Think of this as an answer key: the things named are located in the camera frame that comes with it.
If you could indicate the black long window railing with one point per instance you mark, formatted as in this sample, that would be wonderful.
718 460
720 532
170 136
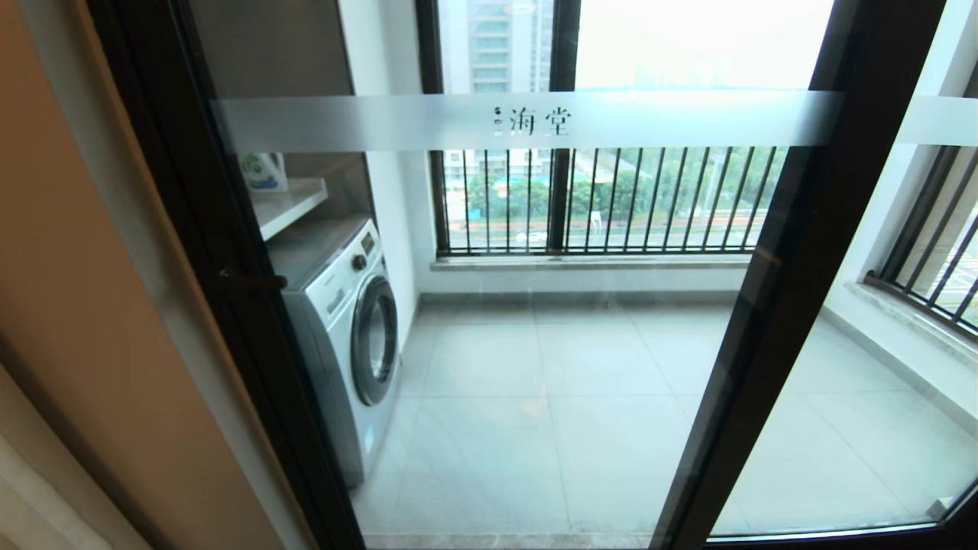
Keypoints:
649 249

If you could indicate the short grey stone window sill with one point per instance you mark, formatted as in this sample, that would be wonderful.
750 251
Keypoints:
909 317

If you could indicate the silver front-load washing machine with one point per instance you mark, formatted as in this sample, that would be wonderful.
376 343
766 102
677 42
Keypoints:
374 336

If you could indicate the long grey stone window sill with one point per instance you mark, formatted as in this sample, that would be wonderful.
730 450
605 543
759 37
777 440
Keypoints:
611 262

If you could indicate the black short window railing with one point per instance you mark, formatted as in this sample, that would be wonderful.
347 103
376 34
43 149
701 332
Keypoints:
917 299

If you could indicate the glass door with printed characters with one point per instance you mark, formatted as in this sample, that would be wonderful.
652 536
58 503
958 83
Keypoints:
772 305

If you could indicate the black sliding door frame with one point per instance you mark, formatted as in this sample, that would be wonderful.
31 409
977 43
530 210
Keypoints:
943 120

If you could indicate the white stone shelf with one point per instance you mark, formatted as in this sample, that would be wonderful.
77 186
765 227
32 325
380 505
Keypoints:
286 206

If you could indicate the white detergent bottle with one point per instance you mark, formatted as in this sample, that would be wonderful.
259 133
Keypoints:
263 174

